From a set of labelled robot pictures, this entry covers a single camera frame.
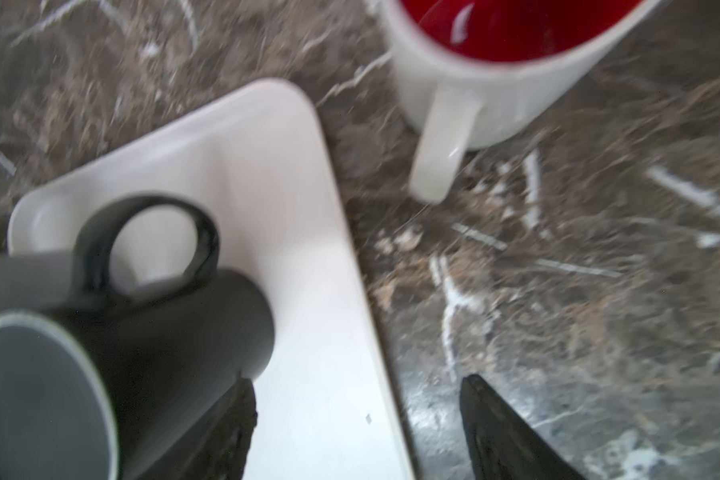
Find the grey mug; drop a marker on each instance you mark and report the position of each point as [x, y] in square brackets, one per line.
[37, 282]

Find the white mug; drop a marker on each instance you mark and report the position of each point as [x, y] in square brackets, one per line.
[459, 104]

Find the black mug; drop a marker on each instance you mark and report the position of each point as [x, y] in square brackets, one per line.
[104, 387]

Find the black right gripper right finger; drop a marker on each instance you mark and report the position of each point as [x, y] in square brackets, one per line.
[500, 442]

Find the beige plastic tray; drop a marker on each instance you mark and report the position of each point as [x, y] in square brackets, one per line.
[257, 162]

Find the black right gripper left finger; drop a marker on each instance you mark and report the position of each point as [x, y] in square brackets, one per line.
[217, 446]

